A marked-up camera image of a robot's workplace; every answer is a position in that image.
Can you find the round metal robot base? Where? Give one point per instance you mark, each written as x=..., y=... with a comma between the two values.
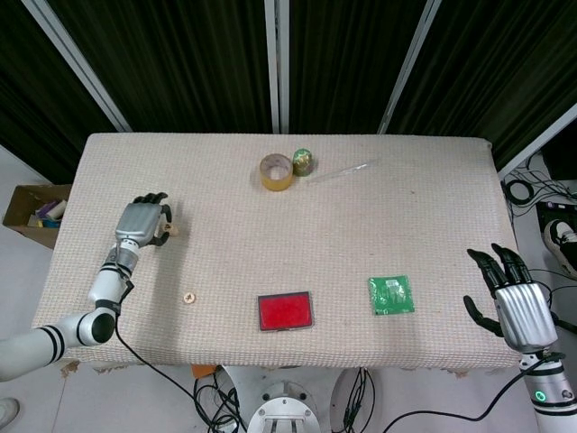
x=283, y=408

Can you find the green foil sachet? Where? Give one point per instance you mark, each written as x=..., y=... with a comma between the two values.
x=391, y=295

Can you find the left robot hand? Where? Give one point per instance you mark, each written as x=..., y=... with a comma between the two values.
x=135, y=221

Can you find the red ink pad case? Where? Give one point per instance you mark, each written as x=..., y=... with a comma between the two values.
x=285, y=313

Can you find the cardboard box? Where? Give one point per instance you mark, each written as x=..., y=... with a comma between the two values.
x=22, y=203

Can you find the white robot base shell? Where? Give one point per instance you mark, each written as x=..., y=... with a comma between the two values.
x=239, y=379

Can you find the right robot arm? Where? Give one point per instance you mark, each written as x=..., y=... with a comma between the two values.
x=552, y=406

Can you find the black equipment case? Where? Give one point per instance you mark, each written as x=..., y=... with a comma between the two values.
x=561, y=158

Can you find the black floor device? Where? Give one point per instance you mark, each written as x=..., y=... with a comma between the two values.
x=556, y=208

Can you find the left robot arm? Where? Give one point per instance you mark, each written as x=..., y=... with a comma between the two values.
x=106, y=282

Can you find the purple roll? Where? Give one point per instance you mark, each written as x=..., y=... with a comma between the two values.
x=50, y=208

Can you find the light grey shoe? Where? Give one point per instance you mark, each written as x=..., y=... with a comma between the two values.
x=8, y=411

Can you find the clear plastic ruler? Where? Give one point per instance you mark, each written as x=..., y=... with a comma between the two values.
x=345, y=171

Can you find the orange floor object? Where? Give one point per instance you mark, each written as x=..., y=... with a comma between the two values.
x=201, y=371

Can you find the yellow packing tape roll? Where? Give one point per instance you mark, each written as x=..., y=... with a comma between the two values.
x=277, y=182

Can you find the beige waffle tablecloth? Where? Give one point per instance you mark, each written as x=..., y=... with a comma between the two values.
x=315, y=225

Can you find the grey partition frame post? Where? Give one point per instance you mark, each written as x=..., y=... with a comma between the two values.
x=408, y=67
x=81, y=67
x=276, y=67
x=536, y=140

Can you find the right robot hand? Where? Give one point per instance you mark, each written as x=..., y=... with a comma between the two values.
x=527, y=318

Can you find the black white sneaker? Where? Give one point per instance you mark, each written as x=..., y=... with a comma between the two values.
x=559, y=243

